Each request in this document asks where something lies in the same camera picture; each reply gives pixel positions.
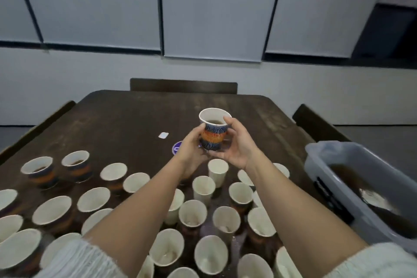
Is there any person's right hand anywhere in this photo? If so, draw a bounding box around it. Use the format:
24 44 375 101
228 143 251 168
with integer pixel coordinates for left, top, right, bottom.
207 117 265 171

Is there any dark window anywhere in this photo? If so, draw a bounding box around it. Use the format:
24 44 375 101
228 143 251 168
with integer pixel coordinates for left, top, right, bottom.
352 4 417 67

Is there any round blue sticker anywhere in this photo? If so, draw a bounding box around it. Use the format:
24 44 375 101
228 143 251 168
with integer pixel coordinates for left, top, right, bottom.
171 140 185 157

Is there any orange blue patterned paper cup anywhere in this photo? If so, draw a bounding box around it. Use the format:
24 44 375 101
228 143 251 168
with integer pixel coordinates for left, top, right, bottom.
199 107 233 153

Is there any person's right forearm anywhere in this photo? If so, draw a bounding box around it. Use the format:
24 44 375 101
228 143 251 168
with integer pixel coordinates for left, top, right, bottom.
246 154 417 278

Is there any group of paper cups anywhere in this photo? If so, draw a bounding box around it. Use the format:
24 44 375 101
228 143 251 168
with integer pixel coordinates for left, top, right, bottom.
0 150 304 278

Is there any person's left hand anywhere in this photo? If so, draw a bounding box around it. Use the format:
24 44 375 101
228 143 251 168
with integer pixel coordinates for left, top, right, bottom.
172 123 209 179

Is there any dark wooden chair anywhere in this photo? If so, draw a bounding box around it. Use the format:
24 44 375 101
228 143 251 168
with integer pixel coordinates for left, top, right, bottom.
292 103 353 144
129 78 238 95

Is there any white wall panel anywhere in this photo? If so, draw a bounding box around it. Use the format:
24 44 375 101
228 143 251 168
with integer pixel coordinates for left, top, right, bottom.
161 0 285 62
266 0 395 58
14 0 162 52

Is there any person's left forearm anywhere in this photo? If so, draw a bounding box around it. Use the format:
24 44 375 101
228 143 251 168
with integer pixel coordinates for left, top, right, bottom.
33 160 196 278

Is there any clear plastic storage bin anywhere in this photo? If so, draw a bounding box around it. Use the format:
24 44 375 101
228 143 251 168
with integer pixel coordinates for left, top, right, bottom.
304 140 417 252

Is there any dark wooden table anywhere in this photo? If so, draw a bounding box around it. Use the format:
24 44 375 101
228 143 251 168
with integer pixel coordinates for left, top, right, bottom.
0 89 327 278

